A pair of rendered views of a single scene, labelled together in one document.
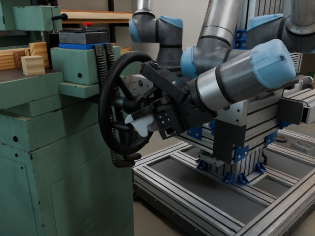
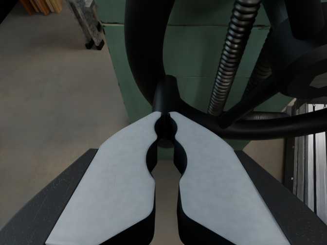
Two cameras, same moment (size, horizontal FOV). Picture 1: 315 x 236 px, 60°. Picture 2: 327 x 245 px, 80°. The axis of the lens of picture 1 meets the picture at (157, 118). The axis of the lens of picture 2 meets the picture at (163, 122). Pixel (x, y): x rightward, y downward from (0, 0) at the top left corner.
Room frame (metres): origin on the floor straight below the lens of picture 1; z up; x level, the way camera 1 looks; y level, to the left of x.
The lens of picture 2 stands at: (0.57, 0.02, 0.92)
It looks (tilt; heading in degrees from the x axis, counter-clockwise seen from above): 61 degrees down; 59
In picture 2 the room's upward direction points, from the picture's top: 2 degrees clockwise
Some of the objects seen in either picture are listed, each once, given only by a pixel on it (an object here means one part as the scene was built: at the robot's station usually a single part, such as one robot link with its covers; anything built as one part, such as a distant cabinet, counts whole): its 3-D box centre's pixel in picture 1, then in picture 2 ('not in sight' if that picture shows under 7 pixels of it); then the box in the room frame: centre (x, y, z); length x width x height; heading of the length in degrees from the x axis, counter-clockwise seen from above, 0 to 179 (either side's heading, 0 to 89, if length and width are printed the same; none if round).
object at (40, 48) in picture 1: (64, 52); not in sight; (0.87, 0.29, 0.94); 0.22 x 0.02 x 0.07; 150
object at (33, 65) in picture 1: (33, 65); not in sight; (0.70, 0.32, 0.92); 0.04 x 0.04 x 0.04; 40
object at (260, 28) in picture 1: (265, 33); not in sight; (1.05, -0.40, 0.98); 0.13 x 0.12 x 0.14; 57
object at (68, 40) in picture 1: (87, 36); not in sight; (0.79, 0.19, 0.99); 0.13 x 0.11 x 0.06; 150
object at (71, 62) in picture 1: (87, 62); not in sight; (0.79, 0.20, 0.91); 0.15 x 0.14 x 0.09; 150
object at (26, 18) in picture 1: (38, 21); not in sight; (0.91, 0.37, 1.03); 0.14 x 0.07 x 0.09; 60
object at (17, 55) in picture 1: (46, 56); not in sight; (0.87, 0.35, 0.92); 0.20 x 0.02 x 0.05; 150
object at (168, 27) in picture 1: (169, 30); not in sight; (1.43, -0.06, 0.98); 0.13 x 0.12 x 0.14; 86
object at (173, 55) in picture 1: (170, 54); not in sight; (1.43, -0.07, 0.87); 0.15 x 0.15 x 0.10
